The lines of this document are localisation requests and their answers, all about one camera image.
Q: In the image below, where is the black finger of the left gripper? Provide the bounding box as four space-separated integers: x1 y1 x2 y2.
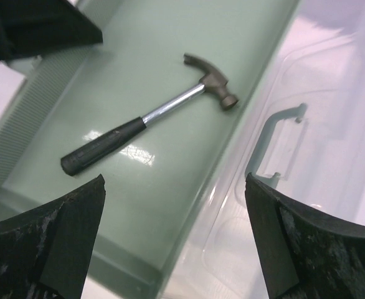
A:
0 1 103 61

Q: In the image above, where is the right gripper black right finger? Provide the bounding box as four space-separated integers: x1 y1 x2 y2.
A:
245 173 365 298

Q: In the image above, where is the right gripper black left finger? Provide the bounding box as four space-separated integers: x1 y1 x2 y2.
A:
0 175 106 298

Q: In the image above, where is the grey translucent tool box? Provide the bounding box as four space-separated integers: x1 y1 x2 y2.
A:
0 1 365 298

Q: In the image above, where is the small claw hammer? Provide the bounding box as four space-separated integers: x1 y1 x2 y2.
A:
60 53 239 176

